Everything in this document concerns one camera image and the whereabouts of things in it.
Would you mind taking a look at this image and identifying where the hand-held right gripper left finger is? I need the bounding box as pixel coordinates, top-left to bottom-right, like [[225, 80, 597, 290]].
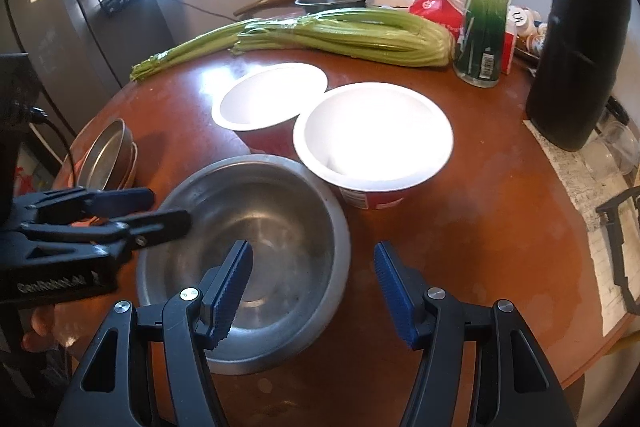
[[52, 238, 254, 427]]

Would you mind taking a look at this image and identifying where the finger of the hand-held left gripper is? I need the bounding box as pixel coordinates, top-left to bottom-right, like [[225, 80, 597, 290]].
[[12, 187, 156, 228], [22, 208, 193, 253]]

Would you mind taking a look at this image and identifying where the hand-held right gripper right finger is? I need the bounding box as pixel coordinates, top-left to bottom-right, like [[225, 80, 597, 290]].
[[373, 241, 578, 427]]

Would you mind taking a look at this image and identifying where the orange plastic plate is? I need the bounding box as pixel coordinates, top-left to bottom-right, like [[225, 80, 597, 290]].
[[51, 127, 139, 192]]

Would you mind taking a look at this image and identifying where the shallow steel plate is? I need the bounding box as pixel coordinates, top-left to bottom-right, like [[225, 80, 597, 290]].
[[75, 118, 135, 191]]

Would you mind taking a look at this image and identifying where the large steel bowl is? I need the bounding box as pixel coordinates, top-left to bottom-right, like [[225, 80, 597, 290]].
[[136, 155, 352, 375]]

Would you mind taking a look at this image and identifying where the red paper bowl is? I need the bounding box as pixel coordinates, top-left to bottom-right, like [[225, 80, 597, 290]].
[[211, 63, 329, 156], [292, 82, 454, 211]]

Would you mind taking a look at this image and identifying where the person's left hand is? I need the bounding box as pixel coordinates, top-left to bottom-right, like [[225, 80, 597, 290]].
[[22, 304, 66, 353]]

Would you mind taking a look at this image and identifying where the thin celery bunch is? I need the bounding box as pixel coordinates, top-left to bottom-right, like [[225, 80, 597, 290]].
[[130, 19, 301, 82]]

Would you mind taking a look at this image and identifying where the grey refrigerator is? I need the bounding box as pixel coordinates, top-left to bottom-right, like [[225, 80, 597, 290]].
[[0, 0, 176, 108]]

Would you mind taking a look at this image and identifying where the patterned paper mat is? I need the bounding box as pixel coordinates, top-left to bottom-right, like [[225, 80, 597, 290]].
[[522, 119, 640, 340]]

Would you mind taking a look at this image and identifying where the black plastic holder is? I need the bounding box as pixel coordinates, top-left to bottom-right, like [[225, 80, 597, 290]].
[[595, 187, 640, 323]]

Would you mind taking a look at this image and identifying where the clear plastic container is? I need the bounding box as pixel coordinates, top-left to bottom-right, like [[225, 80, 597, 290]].
[[582, 99, 638, 180]]

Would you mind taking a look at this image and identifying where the thick celery bunch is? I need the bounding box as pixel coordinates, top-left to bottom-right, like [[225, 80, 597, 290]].
[[230, 8, 458, 68]]

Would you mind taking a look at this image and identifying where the clear plastic bottle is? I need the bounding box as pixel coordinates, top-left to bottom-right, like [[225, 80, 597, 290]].
[[453, 0, 513, 88]]

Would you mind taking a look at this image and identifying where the small white bottle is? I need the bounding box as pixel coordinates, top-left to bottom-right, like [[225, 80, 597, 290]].
[[507, 4, 535, 31], [525, 29, 548, 55]]

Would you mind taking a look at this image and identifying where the red tissue pack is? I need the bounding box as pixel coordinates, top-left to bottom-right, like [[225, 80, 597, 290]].
[[409, 0, 517, 75]]

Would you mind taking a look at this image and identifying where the black thermos flask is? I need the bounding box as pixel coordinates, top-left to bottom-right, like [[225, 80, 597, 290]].
[[525, 0, 632, 152]]

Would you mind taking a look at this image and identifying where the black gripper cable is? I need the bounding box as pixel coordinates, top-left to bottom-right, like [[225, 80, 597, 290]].
[[12, 104, 76, 178]]

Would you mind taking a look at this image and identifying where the black wall cable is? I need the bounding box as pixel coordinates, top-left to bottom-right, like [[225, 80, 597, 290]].
[[160, 0, 236, 16]]

